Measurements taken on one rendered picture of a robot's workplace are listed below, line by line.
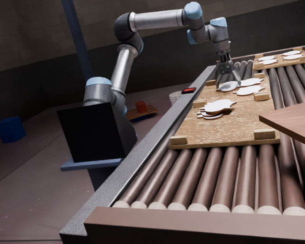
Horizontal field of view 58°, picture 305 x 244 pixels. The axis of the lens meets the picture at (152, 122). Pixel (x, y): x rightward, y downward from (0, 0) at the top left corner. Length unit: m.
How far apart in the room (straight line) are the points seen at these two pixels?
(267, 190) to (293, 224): 0.15
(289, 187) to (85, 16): 6.71
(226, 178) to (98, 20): 6.45
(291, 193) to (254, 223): 0.16
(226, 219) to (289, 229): 0.11
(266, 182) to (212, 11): 5.85
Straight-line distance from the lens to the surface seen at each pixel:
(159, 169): 0.83
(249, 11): 6.45
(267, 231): 0.54
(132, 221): 0.61
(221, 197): 0.67
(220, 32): 1.43
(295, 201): 0.65
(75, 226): 0.72
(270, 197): 0.66
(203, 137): 0.95
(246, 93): 1.36
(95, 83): 1.25
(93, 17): 7.04
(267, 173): 0.74
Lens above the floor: 1.31
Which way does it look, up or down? 18 degrees down
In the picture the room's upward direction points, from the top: 13 degrees counter-clockwise
